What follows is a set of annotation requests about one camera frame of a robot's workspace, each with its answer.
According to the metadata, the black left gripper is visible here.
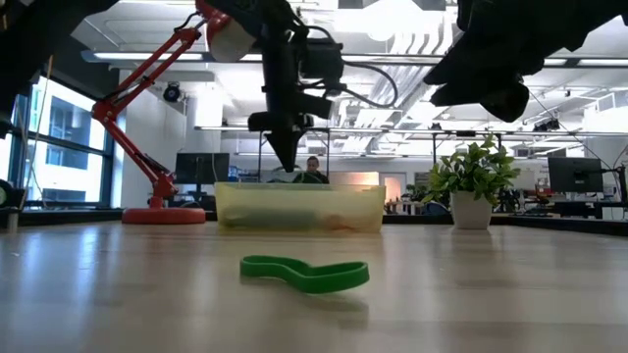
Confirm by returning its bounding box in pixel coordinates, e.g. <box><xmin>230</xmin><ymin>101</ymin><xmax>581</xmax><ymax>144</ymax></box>
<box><xmin>246</xmin><ymin>47</ymin><xmax>335</xmax><ymax>174</ymax></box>

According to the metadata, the black knob on white post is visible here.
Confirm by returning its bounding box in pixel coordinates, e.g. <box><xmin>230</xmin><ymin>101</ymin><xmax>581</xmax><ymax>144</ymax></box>
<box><xmin>0</xmin><ymin>178</ymin><xmax>24</xmax><ymax>234</ymax></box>

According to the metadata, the person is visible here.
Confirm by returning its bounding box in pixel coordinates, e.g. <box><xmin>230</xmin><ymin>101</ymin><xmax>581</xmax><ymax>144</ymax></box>
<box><xmin>292</xmin><ymin>155</ymin><xmax>331</xmax><ymax>185</ymax></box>

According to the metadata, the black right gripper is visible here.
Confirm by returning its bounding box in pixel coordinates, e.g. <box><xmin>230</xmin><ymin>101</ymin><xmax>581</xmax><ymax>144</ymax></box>
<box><xmin>423</xmin><ymin>0</ymin><xmax>547</xmax><ymax>125</ymax></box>

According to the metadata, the red desk lamp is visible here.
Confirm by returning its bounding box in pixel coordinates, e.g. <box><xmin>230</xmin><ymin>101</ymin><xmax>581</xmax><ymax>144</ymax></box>
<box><xmin>91</xmin><ymin>0</ymin><xmax>258</xmax><ymax>226</ymax></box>

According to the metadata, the black ceiling spotlight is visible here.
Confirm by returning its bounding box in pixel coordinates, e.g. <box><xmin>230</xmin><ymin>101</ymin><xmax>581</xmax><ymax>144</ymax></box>
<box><xmin>162</xmin><ymin>81</ymin><xmax>183</xmax><ymax>104</ymax></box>

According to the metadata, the green rubber band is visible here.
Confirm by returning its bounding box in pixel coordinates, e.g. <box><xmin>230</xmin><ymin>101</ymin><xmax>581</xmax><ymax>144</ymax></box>
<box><xmin>239</xmin><ymin>254</ymin><xmax>371</xmax><ymax>295</ymax></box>

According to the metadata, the black aluminium table frame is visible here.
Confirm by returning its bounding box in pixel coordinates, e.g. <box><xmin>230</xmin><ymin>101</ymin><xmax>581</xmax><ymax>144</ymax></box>
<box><xmin>19</xmin><ymin>208</ymin><xmax>628</xmax><ymax>237</ymax></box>

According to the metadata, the black computer monitor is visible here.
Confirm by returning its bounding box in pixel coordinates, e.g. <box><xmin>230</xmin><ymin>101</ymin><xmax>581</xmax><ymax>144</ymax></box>
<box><xmin>548</xmin><ymin>156</ymin><xmax>605</xmax><ymax>194</ymax></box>
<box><xmin>175</xmin><ymin>152</ymin><xmax>232</xmax><ymax>197</ymax></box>

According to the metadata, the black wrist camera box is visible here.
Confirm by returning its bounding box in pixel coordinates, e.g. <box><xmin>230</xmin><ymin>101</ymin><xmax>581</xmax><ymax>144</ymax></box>
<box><xmin>300</xmin><ymin>37</ymin><xmax>345</xmax><ymax>95</ymax></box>

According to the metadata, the small green potted plant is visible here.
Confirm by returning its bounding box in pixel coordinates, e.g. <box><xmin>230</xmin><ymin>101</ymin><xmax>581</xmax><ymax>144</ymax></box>
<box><xmin>421</xmin><ymin>134</ymin><xmax>522</xmax><ymax>230</ymax></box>

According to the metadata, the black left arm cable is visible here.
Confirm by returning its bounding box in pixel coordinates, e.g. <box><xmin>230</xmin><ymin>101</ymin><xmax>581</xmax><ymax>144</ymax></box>
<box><xmin>337</xmin><ymin>60</ymin><xmax>400</xmax><ymax>110</ymax></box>

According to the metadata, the yellow translucent plastic bin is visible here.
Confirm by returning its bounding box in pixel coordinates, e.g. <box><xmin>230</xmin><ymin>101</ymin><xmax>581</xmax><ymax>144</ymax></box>
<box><xmin>214</xmin><ymin>181</ymin><xmax>388</xmax><ymax>234</ymax></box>

